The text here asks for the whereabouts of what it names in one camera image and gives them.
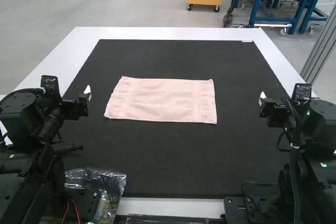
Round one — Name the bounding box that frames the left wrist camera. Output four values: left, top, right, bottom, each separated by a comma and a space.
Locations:
40, 74, 59, 95

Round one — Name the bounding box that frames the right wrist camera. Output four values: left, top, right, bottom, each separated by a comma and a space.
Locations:
290, 82, 313, 107

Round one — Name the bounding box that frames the black mat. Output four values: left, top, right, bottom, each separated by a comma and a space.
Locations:
54, 39, 307, 198

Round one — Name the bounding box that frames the silver foil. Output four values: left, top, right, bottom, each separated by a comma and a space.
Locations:
64, 167, 128, 224

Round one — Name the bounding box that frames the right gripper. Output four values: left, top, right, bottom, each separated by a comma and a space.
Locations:
258, 91, 289, 128

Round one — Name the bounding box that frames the grey aluminium post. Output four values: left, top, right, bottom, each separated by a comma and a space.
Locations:
300, 5, 336, 86

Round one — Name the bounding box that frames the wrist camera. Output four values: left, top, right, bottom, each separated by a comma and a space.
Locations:
290, 82, 313, 107
40, 74, 59, 95

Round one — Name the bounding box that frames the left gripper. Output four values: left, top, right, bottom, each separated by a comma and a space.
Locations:
61, 84, 92, 120

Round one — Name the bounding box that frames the pale towel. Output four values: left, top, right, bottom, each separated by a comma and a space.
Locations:
103, 76, 218, 125

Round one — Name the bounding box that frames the black cable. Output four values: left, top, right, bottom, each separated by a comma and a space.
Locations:
276, 128, 299, 154

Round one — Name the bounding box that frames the dark base panel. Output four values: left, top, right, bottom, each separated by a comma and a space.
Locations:
125, 213, 226, 224
222, 195, 266, 224

